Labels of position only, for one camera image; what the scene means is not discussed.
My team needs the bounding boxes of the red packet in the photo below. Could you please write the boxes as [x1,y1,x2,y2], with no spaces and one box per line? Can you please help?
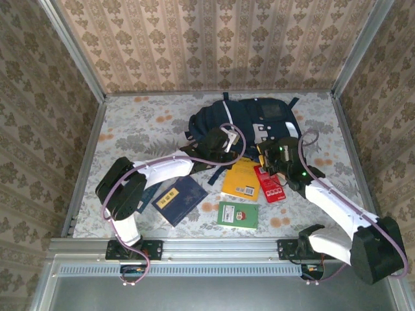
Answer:
[253,164,288,204]

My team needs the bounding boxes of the navy blue student backpack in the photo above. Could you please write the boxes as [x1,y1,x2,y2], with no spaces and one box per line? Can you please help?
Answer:
[184,92,304,187]

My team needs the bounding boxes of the green book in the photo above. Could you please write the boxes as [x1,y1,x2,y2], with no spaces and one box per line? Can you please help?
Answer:
[217,201,260,231]

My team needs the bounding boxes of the navy book with yellow label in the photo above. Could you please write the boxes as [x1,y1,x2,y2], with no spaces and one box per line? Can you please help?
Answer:
[151,176,209,228]

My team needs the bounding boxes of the blue book with barcode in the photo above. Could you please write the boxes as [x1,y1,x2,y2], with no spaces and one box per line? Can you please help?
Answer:
[136,181,163,214]

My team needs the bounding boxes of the floral table cloth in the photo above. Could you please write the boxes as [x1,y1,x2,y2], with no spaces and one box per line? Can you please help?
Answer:
[73,92,374,239]

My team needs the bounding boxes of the small connector board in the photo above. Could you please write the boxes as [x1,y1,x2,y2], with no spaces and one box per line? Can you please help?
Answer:
[119,264,146,282]
[300,262,326,281]

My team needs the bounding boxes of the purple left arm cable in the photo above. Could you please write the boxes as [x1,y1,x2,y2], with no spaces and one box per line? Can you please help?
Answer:
[101,122,246,286]

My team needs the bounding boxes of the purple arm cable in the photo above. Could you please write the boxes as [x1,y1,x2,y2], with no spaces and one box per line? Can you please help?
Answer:
[101,122,246,286]
[296,129,409,286]

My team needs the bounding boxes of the aluminium table side rail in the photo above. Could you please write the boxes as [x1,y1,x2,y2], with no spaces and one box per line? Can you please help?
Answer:
[330,93,384,237]
[61,97,108,239]

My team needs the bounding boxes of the aluminium table end rail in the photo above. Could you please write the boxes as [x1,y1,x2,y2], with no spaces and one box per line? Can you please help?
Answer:
[103,90,337,100]

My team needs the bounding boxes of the long aluminium base rail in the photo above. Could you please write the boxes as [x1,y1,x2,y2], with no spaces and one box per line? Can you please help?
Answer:
[48,238,400,260]

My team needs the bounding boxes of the grey slotted cable duct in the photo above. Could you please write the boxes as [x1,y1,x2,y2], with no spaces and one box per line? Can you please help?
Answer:
[60,264,304,277]

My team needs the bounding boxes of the aluminium frame post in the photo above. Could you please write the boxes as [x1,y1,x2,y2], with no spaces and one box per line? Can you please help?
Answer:
[37,0,107,102]
[331,0,396,98]

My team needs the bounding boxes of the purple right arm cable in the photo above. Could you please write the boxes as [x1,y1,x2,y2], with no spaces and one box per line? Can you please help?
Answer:
[296,129,409,286]

